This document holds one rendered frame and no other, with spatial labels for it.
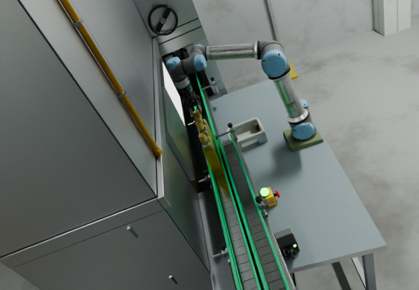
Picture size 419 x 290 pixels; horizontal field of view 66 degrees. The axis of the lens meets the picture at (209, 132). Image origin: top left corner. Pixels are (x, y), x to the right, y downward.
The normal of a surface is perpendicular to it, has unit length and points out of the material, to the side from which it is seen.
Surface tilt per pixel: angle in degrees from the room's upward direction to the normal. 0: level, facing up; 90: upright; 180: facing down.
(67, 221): 90
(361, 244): 0
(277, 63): 79
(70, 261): 90
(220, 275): 0
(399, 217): 0
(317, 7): 90
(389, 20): 90
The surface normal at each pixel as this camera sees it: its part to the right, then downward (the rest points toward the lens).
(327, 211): -0.34, -0.74
